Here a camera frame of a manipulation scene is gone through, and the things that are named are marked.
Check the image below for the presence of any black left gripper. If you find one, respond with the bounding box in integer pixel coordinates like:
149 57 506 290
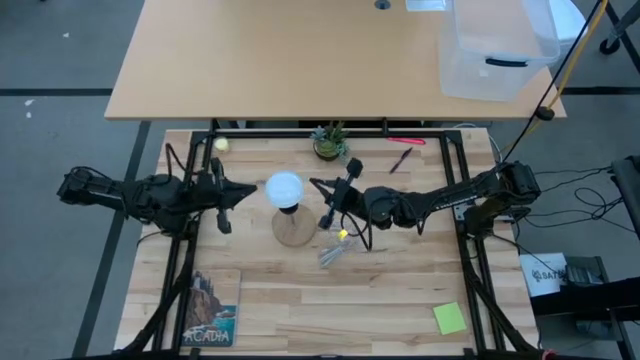
193 157 258 235

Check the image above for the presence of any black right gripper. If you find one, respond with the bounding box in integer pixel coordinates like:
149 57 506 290
309 157 369 231

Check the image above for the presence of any lamp with round wooden base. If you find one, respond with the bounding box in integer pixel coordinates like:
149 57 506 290
271 202 318 248

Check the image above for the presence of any potted succulent plant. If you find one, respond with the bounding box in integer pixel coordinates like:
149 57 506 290
309 122 351 162

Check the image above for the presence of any dark purple pen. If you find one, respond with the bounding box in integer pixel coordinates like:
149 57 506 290
389 146 414 175

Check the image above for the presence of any Acadia picture postcard book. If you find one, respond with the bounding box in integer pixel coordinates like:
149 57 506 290
181 269 242 348

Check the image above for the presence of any light wood desk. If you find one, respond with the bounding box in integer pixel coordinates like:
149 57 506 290
103 0 568 122

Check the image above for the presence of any grey metal mounting plate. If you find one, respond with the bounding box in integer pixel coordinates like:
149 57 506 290
452 195 477 221

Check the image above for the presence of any green sticky note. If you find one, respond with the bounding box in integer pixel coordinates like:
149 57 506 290
432 301 468 336

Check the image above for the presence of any clear plastic storage bin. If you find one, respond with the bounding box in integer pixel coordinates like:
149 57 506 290
438 0 561 103

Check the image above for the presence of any white paper sheet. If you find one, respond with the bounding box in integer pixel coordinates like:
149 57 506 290
405 0 447 13

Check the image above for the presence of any white printed paper sign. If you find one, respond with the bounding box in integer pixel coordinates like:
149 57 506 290
519 252 570 298

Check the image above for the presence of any black equipment cart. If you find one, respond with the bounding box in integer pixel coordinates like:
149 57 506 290
529 255 640 346

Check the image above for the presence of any black wheeled stand leg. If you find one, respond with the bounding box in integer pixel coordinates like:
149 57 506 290
598 0 640 56

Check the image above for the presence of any clear coiled lamp cord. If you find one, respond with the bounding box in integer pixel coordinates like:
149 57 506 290
317 234 362 269

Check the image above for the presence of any black aluminium table frame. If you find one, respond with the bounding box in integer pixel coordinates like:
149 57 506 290
113 127 541 360

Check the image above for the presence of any black floor cable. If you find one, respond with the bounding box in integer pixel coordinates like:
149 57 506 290
519 167 626 236

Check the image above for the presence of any black hanging cable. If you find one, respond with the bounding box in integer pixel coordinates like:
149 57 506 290
501 0 604 164

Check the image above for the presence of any yellow hanging cable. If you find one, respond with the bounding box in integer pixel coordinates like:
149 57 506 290
499 0 610 152

